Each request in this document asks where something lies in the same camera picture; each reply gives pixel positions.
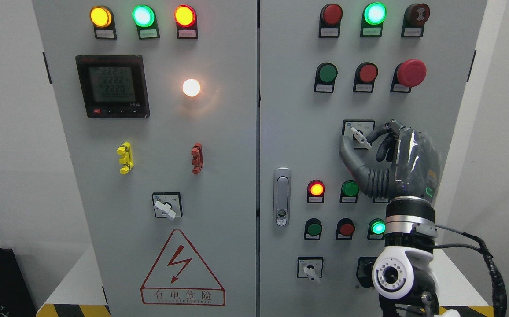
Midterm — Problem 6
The gray robotic hand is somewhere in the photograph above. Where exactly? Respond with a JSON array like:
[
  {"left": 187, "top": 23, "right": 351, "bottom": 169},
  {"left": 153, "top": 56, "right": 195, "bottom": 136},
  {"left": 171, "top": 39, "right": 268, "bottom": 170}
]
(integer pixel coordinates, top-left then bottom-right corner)
[{"left": 339, "top": 120, "right": 442, "bottom": 203}]

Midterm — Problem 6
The middle green indicator light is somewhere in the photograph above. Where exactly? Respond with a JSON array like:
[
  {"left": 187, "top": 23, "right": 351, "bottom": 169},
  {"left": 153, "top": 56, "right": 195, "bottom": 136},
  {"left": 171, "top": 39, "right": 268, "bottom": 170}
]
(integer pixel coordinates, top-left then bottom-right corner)
[{"left": 339, "top": 179, "right": 360, "bottom": 203}]

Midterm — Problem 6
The green indicator light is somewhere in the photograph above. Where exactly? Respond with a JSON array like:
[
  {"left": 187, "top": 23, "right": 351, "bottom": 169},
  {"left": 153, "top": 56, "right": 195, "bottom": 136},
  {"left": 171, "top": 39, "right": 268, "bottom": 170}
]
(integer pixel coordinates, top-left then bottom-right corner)
[
  {"left": 132, "top": 4, "right": 160, "bottom": 40},
  {"left": 339, "top": 179, "right": 360, "bottom": 203}
]

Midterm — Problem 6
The lower lit green button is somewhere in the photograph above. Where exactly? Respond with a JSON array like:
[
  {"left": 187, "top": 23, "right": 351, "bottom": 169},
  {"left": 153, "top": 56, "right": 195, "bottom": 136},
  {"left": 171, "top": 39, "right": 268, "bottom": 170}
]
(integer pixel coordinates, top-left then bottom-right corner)
[{"left": 367, "top": 218, "right": 386, "bottom": 240}]

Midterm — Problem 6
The lower red push button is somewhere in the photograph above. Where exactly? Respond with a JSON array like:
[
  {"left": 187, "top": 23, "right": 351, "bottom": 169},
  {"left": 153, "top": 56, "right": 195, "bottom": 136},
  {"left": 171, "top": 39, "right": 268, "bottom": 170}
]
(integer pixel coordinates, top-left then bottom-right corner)
[{"left": 336, "top": 218, "right": 355, "bottom": 240}]

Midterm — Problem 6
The red push button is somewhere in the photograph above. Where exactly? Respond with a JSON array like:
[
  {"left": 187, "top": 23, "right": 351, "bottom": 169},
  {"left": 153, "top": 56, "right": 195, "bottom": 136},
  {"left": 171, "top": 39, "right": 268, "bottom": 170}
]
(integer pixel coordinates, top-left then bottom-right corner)
[
  {"left": 353, "top": 62, "right": 379, "bottom": 93},
  {"left": 336, "top": 218, "right": 355, "bottom": 240}
]

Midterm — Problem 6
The red emergency stop button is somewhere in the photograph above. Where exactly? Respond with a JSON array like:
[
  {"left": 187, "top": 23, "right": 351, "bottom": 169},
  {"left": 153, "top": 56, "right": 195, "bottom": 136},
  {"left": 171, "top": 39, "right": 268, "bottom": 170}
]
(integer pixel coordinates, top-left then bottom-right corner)
[{"left": 390, "top": 59, "right": 427, "bottom": 93}]

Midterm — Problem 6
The lit red indicator light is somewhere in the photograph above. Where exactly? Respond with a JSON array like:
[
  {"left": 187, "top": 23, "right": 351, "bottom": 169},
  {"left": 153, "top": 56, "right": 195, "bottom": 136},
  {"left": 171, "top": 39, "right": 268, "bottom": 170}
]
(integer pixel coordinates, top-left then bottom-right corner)
[{"left": 306, "top": 179, "right": 325, "bottom": 203}]

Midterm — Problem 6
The upper red push button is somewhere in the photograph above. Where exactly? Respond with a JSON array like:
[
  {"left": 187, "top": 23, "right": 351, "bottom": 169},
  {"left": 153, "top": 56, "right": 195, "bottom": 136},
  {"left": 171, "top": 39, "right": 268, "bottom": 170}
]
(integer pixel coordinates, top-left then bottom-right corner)
[{"left": 353, "top": 62, "right": 379, "bottom": 93}]

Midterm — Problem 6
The lower green push button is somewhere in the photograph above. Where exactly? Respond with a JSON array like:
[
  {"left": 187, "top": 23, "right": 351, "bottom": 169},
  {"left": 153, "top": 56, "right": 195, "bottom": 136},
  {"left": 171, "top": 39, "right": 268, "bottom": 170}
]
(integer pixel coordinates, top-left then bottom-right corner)
[{"left": 303, "top": 218, "right": 323, "bottom": 240}]

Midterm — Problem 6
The green push button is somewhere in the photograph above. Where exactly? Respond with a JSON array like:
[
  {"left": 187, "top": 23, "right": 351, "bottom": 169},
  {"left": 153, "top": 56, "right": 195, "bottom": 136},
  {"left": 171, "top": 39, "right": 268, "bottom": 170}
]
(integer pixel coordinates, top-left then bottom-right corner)
[
  {"left": 314, "top": 62, "right": 338, "bottom": 93},
  {"left": 303, "top": 218, "right": 323, "bottom": 240}
]

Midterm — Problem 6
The upper green push button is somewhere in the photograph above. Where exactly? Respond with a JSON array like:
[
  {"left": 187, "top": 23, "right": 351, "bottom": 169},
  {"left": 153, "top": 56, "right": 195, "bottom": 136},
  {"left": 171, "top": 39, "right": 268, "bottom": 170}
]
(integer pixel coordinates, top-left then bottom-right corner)
[{"left": 314, "top": 62, "right": 338, "bottom": 93}]

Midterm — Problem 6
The right cabinet door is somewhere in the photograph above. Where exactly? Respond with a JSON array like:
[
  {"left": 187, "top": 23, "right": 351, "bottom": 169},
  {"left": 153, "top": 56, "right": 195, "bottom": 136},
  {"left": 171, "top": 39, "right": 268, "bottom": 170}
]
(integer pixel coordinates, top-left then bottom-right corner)
[{"left": 259, "top": 0, "right": 487, "bottom": 317}]

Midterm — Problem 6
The cabinet door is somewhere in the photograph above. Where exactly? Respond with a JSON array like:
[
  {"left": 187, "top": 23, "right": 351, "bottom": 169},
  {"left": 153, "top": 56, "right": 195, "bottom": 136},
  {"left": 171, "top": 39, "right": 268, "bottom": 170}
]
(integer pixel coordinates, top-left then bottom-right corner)
[
  {"left": 259, "top": 0, "right": 487, "bottom": 317},
  {"left": 33, "top": 0, "right": 257, "bottom": 317}
]

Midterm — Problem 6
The dark red buzzer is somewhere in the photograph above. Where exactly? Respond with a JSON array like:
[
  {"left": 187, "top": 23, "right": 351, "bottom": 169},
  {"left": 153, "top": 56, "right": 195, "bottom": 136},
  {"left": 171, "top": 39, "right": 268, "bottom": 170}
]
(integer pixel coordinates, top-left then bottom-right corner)
[{"left": 401, "top": 3, "right": 430, "bottom": 38}]

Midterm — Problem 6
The top right green lit light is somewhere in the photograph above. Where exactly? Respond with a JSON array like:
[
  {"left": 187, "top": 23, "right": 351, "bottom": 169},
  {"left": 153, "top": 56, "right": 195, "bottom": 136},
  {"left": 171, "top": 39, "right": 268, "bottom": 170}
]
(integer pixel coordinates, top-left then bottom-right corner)
[{"left": 360, "top": 2, "right": 387, "bottom": 37}]

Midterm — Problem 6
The top right dark red light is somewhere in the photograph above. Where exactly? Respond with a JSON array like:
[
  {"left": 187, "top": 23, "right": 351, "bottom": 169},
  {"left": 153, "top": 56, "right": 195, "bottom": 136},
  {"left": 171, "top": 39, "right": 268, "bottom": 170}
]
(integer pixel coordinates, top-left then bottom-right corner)
[{"left": 318, "top": 4, "right": 343, "bottom": 38}]

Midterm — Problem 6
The red terminal connector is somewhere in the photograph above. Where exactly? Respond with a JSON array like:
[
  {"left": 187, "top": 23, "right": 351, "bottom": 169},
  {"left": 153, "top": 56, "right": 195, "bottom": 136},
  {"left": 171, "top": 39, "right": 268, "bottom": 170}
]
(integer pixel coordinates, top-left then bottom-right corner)
[{"left": 191, "top": 142, "right": 203, "bottom": 175}]

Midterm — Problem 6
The white glowing lamp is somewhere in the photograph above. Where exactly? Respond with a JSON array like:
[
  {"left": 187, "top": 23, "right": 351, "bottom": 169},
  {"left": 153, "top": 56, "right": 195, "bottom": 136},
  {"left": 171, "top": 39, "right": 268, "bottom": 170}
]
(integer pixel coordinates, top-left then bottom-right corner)
[{"left": 182, "top": 78, "right": 201, "bottom": 98}]

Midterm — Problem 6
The red electric hazard warning sticker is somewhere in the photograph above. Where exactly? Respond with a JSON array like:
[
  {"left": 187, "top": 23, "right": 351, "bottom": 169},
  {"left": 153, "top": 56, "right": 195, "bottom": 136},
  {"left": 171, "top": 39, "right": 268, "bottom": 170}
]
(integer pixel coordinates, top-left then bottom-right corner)
[{"left": 140, "top": 229, "right": 225, "bottom": 306}]

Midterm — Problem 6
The left cabinet door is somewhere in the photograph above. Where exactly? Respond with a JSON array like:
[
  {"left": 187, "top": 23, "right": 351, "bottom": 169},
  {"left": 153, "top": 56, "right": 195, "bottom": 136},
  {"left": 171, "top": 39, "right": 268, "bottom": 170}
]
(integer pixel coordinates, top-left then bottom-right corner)
[{"left": 33, "top": 0, "right": 257, "bottom": 317}]

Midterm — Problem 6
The top left red indicator light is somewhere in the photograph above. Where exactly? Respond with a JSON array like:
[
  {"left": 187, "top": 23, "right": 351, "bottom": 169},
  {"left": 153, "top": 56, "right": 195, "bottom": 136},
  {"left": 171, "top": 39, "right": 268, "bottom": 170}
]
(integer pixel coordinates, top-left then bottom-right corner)
[{"left": 174, "top": 4, "right": 198, "bottom": 39}]

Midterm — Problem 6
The yellow terminal connector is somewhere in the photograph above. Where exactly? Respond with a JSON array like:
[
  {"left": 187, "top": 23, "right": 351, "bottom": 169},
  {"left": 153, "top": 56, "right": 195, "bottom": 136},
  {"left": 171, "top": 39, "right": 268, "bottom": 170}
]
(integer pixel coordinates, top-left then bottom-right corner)
[{"left": 116, "top": 142, "right": 134, "bottom": 175}]

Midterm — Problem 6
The top left green indicator light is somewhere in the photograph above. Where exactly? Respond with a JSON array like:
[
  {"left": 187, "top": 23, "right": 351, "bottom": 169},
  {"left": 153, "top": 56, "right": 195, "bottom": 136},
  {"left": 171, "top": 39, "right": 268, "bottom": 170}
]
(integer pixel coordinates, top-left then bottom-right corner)
[{"left": 132, "top": 4, "right": 160, "bottom": 40}]

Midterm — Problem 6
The black digital power meter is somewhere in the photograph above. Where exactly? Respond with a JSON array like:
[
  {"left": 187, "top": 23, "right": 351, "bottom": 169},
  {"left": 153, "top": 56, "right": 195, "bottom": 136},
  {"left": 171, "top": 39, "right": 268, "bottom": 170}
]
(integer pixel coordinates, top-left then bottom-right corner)
[{"left": 75, "top": 55, "right": 150, "bottom": 118}]

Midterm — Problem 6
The yellow indicator light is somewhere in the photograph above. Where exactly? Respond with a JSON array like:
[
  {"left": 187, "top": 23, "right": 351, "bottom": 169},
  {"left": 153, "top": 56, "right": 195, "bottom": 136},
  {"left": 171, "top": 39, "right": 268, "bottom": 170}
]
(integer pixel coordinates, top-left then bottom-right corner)
[{"left": 89, "top": 5, "right": 116, "bottom": 40}]

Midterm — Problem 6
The black selector knob switch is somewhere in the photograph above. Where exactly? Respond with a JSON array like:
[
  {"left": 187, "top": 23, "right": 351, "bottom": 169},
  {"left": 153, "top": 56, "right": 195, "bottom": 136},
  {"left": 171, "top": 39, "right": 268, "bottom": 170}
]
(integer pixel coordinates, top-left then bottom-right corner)
[{"left": 356, "top": 257, "right": 377, "bottom": 288}]

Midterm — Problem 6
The silver door latch handle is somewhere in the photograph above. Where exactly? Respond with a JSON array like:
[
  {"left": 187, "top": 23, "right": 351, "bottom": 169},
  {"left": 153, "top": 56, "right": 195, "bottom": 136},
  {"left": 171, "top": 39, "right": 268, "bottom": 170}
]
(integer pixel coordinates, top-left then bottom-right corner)
[{"left": 273, "top": 168, "right": 291, "bottom": 227}]

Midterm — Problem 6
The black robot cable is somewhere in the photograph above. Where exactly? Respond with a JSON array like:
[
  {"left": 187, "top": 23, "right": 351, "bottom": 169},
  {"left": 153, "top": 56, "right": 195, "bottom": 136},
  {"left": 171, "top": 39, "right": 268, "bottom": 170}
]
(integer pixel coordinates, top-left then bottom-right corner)
[{"left": 431, "top": 224, "right": 508, "bottom": 317}]

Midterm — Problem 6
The left door gray rotary switch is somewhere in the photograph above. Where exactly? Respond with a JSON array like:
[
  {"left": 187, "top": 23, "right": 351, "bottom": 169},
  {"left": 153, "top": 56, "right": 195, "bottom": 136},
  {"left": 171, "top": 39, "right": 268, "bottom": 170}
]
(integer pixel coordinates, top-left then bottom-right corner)
[{"left": 151, "top": 192, "right": 183, "bottom": 220}]

